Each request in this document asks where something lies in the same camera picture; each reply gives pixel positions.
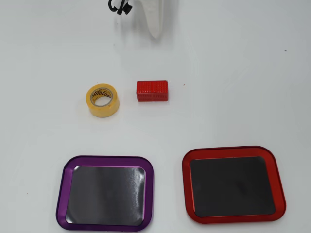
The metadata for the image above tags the black cable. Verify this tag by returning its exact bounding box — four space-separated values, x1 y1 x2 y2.
108 0 123 13

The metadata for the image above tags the purple metal tray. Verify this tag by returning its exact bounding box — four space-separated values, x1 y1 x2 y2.
55 155 155 232

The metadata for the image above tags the black cable clip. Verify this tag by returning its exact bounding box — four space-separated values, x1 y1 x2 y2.
117 4 133 16

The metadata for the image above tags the red textured block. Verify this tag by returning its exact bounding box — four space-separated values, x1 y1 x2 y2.
136 80 169 102

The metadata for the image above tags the red metal tray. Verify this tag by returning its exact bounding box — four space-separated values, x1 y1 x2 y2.
181 145 287 224

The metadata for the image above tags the yellow tape roll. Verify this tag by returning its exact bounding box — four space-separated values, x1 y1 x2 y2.
85 83 120 118

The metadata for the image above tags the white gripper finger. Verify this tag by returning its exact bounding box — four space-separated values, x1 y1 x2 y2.
140 0 164 40

